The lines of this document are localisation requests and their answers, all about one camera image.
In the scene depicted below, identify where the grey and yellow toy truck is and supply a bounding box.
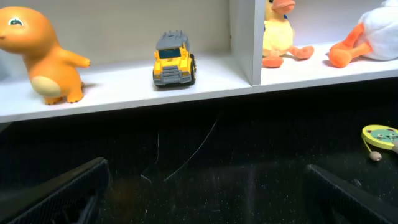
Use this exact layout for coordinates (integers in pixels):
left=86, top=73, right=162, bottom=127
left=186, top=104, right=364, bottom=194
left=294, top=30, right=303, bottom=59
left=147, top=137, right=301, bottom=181
left=152, top=29, right=198, bottom=88

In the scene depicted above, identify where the yellow rattle drum toy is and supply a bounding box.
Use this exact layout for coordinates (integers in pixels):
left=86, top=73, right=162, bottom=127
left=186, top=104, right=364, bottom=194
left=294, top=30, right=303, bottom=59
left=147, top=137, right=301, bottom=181
left=361, top=124, right=398, bottom=162

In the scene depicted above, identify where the white shelf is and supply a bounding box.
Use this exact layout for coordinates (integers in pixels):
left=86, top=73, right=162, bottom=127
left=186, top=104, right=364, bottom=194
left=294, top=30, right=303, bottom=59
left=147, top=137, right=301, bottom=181
left=0, top=0, right=398, bottom=124

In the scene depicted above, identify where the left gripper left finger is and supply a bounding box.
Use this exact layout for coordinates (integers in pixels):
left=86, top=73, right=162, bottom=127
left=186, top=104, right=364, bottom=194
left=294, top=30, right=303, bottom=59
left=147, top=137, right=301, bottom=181
left=0, top=157, right=111, bottom=224

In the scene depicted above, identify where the yellow plush duck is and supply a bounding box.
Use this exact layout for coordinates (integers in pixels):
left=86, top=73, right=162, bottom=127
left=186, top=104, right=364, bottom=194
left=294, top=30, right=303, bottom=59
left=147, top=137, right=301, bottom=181
left=261, top=0, right=315, bottom=69

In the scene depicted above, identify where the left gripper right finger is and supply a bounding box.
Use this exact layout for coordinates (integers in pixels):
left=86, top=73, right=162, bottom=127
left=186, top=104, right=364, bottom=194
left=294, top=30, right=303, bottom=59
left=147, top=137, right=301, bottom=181
left=304, top=164, right=398, bottom=224

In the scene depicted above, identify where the orange dinosaur toy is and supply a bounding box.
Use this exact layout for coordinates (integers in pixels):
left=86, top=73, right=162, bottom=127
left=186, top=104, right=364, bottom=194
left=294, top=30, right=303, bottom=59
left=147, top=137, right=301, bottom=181
left=0, top=6, right=91, bottom=106

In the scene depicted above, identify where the white plush duck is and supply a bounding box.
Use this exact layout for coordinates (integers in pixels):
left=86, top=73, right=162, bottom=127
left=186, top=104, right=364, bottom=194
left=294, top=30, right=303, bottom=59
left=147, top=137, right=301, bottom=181
left=328, top=0, right=398, bottom=69

